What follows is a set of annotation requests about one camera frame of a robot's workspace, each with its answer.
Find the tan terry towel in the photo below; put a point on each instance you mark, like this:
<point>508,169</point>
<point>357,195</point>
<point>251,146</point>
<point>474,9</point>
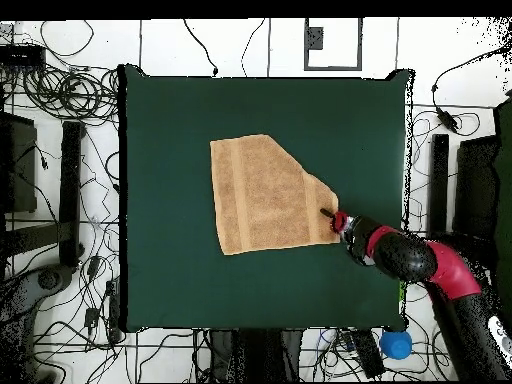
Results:
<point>264,192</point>

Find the blue plastic cup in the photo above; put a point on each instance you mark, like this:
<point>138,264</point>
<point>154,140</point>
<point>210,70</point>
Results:
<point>396,344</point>

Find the grey square floor frame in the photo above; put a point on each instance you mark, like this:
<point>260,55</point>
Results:
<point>332,68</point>

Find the black power strip with plugs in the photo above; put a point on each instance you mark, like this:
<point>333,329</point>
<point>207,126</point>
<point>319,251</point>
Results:
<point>114,312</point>

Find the small black power adapter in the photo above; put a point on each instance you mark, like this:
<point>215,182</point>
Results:
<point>94,266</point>
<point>91,318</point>

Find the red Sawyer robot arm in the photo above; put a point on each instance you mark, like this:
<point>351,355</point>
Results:
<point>420,256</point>

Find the black stand column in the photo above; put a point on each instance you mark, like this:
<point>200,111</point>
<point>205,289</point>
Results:
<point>256,356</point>

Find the long black power strip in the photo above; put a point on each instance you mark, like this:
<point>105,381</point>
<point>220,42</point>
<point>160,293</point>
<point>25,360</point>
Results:
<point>368,354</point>

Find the small dark grey box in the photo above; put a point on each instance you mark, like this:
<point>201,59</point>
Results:
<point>315,38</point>

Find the flat black device box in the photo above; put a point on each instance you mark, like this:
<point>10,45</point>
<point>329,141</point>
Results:
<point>22,56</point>

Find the dark rectangular box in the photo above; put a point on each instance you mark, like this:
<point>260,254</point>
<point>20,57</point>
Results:
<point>476,188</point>
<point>18,160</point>

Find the dark green table cloth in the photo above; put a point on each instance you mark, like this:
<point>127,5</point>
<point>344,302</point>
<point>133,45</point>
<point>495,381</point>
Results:
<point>180,120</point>

